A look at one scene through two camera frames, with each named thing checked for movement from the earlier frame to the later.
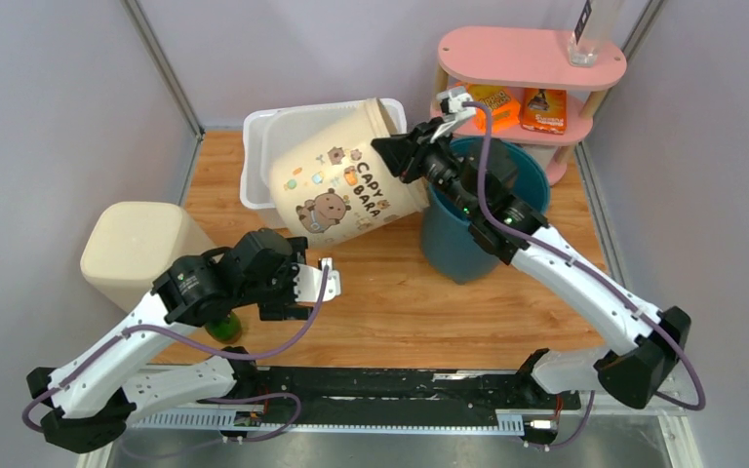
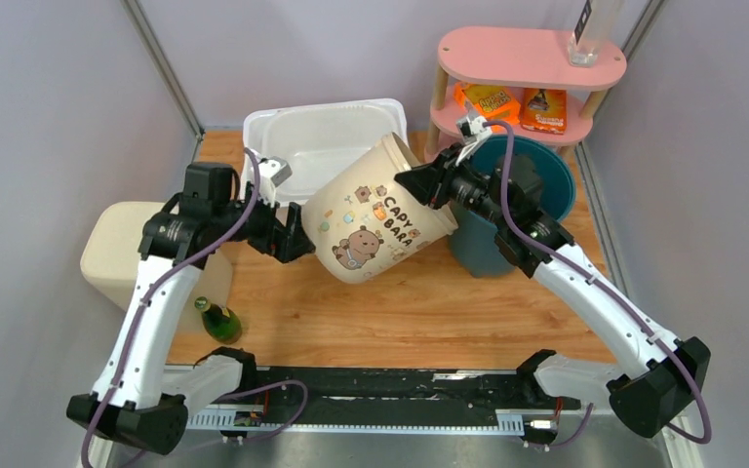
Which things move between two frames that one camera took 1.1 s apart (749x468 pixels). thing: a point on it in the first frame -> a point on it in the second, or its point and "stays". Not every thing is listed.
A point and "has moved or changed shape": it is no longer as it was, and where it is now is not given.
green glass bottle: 225,331 stays
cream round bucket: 330,180 -> 361,222
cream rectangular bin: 132,245 stays
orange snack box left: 504,100 stays
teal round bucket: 448,240 has moved or changed shape
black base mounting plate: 407,389 stays
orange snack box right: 544,110 stays
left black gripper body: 275,296 -> 260,226
